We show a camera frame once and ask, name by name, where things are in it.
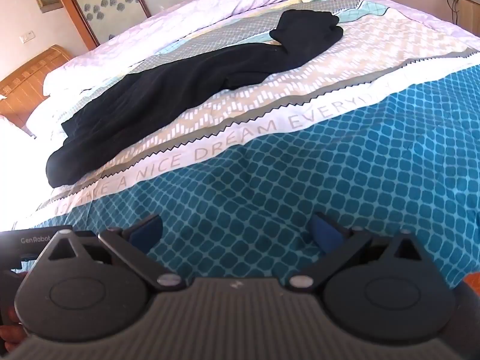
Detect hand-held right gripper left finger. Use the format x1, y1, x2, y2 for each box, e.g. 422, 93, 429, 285
48, 214, 187, 291

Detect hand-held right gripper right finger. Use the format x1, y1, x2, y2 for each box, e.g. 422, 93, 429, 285
289, 212, 426, 291

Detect black pants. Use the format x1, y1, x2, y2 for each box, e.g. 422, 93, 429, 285
46, 8, 345, 189

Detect person's left hand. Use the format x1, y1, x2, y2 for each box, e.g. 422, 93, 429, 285
0, 307, 29, 349

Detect patterned teal bedspread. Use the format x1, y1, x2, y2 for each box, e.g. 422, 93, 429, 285
11, 0, 480, 308

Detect white pillow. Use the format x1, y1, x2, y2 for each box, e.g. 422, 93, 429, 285
26, 94, 76, 139

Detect wooden headboard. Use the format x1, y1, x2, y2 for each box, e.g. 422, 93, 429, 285
0, 44, 74, 136

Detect lavender floral quilt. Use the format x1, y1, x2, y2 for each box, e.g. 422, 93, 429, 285
41, 0, 480, 98

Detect wooden cabinet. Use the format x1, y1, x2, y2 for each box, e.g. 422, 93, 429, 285
455, 0, 480, 42

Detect wall electrical panel box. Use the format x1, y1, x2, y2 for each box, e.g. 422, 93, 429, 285
33, 0, 65, 14

